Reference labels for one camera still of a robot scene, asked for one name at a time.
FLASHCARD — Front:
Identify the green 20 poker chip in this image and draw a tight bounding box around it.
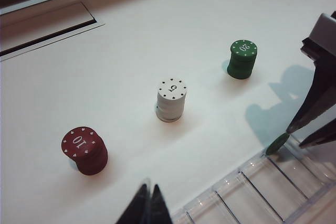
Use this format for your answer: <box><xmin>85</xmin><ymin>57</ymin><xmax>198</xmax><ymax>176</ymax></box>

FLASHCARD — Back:
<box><xmin>265</xmin><ymin>132</ymin><xmax>290</xmax><ymax>156</ymax></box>

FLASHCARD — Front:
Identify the red poker chip stack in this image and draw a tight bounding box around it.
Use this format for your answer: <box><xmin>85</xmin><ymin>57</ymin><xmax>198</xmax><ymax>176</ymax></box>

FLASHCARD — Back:
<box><xmin>61</xmin><ymin>126</ymin><xmax>109</xmax><ymax>176</ymax></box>

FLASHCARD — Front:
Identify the white poker chip stack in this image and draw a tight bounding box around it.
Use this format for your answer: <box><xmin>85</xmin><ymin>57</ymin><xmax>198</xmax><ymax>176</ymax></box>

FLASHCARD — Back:
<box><xmin>155</xmin><ymin>77</ymin><xmax>188</xmax><ymax>123</ymax></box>

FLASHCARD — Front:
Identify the desk cable cover flap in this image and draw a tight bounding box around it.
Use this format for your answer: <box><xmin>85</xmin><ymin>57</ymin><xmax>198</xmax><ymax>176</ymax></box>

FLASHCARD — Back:
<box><xmin>0</xmin><ymin>1</ymin><xmax>107</xmax><ymax>61</ymax></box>

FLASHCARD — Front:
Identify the green poker chip stack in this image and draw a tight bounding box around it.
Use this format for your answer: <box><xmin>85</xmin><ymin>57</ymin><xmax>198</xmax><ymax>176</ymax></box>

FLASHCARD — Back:
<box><xmin>226</xmin><ymin>39</ymin><xmax>258</xmax><ymax>80</ymax></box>

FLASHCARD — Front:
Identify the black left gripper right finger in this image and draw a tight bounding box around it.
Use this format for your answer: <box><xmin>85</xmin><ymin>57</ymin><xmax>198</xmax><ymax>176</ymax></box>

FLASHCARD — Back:
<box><xmin>151</xmin><ymin>184</ymin><xmax>172</xmax><ymax>224</ymax></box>

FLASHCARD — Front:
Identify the clear plastic chip tray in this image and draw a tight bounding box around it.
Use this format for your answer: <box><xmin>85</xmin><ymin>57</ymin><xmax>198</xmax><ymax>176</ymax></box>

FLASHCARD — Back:
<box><xmin>172</xmin><ymin>132</ymin><xmax>336</xmax><ymax>224</ymax></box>

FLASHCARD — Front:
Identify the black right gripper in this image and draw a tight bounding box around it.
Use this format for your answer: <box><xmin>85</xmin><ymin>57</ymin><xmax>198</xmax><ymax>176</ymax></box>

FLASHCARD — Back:
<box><xmin>285</xmin><ymin>10</ymin><xmax>336</xmax><ymax>133</ymax></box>

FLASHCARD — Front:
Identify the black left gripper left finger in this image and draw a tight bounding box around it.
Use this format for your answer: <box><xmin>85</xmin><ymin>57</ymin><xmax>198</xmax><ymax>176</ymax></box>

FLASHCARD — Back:
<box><xmin>115</xmin><ymin>183</ymin><xmax>153</xmax><ymax>224</ymax></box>

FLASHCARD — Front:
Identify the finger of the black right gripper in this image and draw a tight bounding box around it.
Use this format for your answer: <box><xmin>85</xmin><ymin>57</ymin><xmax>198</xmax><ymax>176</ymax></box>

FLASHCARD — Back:
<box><xmin>299</xmin><ymin>121</ymin><xmax>336</xmax><ymax>148</ymax></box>

